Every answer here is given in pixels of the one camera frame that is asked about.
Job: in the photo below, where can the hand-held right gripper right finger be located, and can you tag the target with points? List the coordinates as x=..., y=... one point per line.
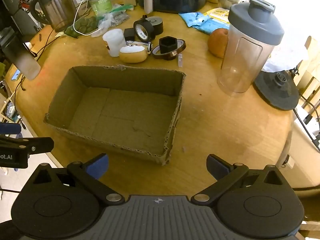
x=217, y=168

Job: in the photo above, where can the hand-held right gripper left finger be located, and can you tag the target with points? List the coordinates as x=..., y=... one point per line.
x=100, y=165

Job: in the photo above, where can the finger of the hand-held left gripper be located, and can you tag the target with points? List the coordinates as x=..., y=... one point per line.
x=37, y=145
x=10, y=128

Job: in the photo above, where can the small clear plastic case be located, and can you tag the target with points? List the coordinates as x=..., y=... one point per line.
x=180, y=60

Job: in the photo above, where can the black roll with grey top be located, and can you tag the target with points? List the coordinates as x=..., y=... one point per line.
x=156, y=23

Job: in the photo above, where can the frosted grey water bottle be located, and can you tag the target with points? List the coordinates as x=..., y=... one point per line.
x=23, y=57

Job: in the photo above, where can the black round appliance base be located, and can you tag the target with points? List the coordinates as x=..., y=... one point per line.
x=272, y=92

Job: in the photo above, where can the yellow round bun toy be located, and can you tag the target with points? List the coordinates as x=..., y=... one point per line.
x=132, y=54

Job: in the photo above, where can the clear shaker bottle grey lid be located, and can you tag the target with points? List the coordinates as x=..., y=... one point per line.
x=246, y=55

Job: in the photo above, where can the white plastic cup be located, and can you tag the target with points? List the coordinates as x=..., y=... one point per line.
x=114, y=42

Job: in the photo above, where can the orange-red apple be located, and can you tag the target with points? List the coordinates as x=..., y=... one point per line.
x=217, y=43

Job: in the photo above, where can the bag of green pieces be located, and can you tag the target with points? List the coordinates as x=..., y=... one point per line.
x=85, y=25

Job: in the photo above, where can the steel electric kettle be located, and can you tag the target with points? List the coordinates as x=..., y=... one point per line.
x=58, y=8

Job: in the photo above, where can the black hexagonal holder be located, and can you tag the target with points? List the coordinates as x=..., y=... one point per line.
x=168, y=45

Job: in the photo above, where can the white plastic bag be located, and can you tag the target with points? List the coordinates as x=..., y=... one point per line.
x=285, y=55

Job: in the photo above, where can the small black box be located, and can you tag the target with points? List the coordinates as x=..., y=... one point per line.
x=129, y=33

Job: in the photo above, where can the black tape roll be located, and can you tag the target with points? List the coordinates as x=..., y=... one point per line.
x=143, y=31

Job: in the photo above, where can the clear crumpled plastic bag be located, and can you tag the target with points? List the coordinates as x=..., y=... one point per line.
x=116, y=18

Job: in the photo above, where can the white power bank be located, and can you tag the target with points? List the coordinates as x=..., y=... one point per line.
x=84, y=0

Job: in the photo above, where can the green printed paper cup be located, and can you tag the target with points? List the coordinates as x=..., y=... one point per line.
x=101, y=5

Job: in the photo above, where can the yellow wipes pack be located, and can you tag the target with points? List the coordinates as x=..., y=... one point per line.
x=218, y=13

